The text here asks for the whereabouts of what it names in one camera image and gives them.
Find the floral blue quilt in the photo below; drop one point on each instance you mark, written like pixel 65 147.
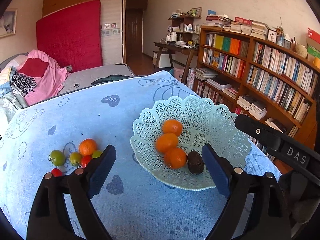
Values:
pixel 11 96

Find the grey bed mattress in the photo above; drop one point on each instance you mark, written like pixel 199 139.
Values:
pixel 85 78

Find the red tomato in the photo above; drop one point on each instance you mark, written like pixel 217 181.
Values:
pixel 56 172
pixel 85 160

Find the wooden bookshelf with books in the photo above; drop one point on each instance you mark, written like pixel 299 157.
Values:
pixel 269 83

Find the white lattice plastic fruit basket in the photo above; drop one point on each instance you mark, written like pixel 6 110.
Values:
pixel 203 123

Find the black white patterned cloth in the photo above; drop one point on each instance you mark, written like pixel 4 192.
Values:
pixel 24 83

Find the light blue patterned towel cloth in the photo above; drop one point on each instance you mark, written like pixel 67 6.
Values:
pixel 132 204

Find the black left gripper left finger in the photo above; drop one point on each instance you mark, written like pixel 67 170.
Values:
pixel 49 218

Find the small picture frame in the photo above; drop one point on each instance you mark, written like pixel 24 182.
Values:
pixel 195 12

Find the white storage box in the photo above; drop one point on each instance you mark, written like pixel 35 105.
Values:
pixel 164 61

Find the framed picture on bookshelf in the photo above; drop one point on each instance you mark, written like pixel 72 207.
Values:
pixel 272 35

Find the red upright mattress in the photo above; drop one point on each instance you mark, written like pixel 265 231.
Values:
pixel 71 36

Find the dark wooden door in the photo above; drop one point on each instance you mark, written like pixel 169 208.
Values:
pixel 133 32

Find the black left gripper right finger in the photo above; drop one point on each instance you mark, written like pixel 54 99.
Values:
pixel 255 207

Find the stack of books on shelf top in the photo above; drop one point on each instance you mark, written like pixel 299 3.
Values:
pixel 238 25

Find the pink trash bin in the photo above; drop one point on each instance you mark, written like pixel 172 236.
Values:
pixel 178 72

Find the framed wedding photo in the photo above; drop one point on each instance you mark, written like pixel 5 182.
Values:
pixel 8 23

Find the white sliding wardrobe door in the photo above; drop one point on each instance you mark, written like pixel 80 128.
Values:
pixel 111 22

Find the large green tomato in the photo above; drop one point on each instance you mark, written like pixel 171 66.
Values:
pixel 57 158

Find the orange mandarin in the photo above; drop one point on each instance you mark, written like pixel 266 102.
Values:
pixel 172 126
pixel 166 142
pixel 175 158
pixel 87 147

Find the dark wooden desk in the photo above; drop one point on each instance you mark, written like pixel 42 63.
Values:
pixel 189 52

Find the small wooden desk shelf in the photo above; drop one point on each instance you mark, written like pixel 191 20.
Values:
pixel 186 27

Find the pink blanket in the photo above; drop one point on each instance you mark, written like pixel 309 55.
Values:
pixel 51 83

